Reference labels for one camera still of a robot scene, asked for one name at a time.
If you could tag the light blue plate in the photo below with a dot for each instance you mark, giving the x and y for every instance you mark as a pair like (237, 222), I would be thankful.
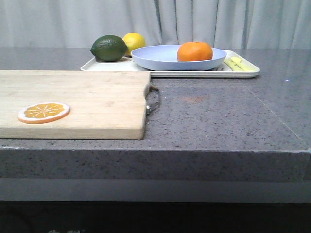
(164, 57)

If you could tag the green lime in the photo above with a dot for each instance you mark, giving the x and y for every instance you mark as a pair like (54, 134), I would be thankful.
(109, 48)

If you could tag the grey curtain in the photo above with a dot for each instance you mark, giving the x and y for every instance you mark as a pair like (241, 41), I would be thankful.
(237, 24)

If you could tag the metal cutting board handle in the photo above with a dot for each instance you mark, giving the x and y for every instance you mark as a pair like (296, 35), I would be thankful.
(152, 99)

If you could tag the whole orange fruit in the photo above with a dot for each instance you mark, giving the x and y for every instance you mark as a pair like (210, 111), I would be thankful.
(194, 51)

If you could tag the white rectangular tray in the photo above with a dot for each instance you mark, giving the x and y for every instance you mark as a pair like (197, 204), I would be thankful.
(221, 71)

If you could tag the yellow peeled fruit pieces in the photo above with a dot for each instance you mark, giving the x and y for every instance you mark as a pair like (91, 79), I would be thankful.
(235, 63)

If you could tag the yellow lemon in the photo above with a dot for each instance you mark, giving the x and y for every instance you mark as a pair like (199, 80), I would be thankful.
(133, 41)

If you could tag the wooden cutting board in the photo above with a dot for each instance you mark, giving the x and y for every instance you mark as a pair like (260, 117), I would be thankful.
(103, 104)

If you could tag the orange slice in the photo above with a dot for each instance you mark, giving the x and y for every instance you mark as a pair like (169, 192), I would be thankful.
(43, 112)

